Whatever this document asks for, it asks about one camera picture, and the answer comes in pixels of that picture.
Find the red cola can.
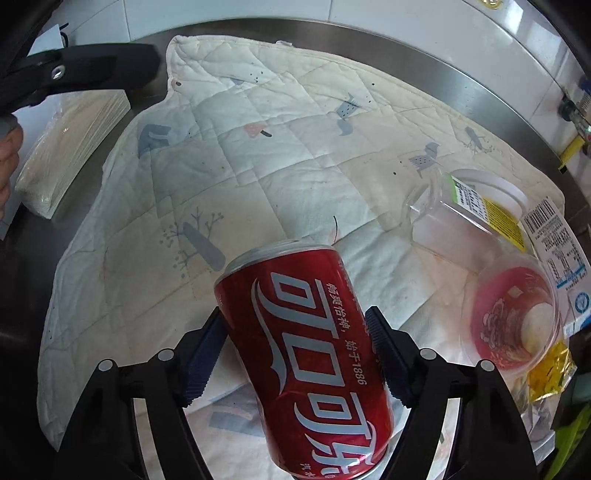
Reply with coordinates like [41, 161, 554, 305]
[214, 240, 394, 479]

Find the red plastic cup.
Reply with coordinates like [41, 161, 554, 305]
[462, 254, 559, 378]

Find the yellow plastic wrapper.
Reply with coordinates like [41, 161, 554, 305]
[527, 340, 577, 403]

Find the white blue milk carton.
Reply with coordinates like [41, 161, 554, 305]
[522, 197, 591, 338]

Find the person's hand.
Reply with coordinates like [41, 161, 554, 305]
[0, 124, 23, 217]

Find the plastic bag stack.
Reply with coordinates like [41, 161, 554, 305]
[16, 90, 130, 219]

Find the white quilted mat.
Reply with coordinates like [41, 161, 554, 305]
[37, 36, 564, 447]

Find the green dish rack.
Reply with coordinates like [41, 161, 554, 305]
[548, 403, 590, 479]

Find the yellow gas hose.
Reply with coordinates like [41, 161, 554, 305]
[557, 131, 590, 174]

